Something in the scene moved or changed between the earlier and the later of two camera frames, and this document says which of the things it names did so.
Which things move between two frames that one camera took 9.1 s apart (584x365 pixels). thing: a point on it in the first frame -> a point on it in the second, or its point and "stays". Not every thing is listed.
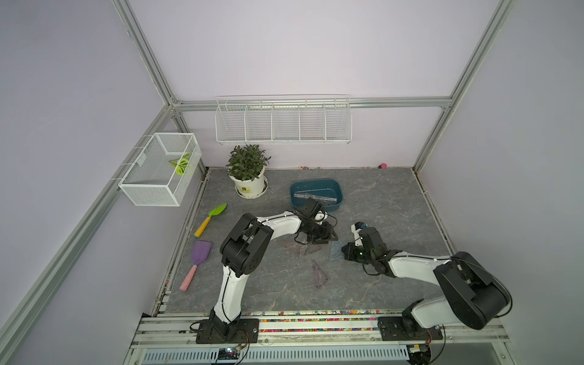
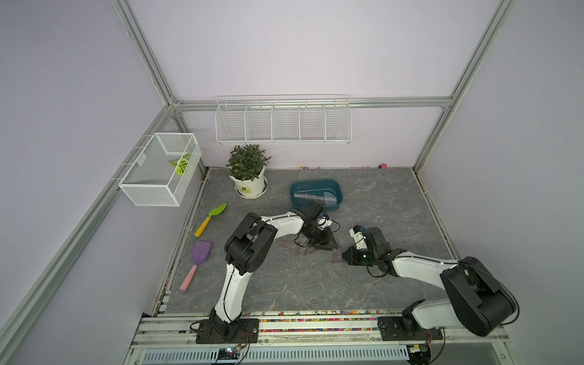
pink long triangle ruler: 296,248 stays
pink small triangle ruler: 311,249 stays
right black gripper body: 356,253 stays
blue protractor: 336,252 -> 330,199
